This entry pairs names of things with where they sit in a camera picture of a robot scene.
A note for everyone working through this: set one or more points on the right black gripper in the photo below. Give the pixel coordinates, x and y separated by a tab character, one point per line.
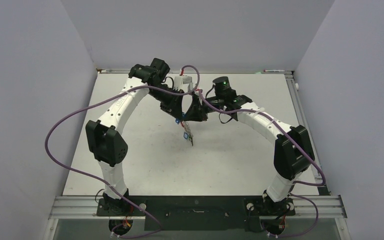
197	111

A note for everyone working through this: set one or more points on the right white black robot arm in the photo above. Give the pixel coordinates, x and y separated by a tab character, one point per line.
293	150

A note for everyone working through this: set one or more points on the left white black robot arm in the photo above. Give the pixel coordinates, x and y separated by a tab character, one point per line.
104	136

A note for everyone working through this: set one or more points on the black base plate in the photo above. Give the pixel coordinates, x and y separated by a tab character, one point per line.
196	213

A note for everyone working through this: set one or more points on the grey red keyring holder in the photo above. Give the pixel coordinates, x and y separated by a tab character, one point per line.
187	129

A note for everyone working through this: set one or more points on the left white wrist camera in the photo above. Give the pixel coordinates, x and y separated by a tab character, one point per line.
181	81

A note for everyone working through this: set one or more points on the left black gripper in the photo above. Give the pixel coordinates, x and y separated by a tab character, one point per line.
174	106

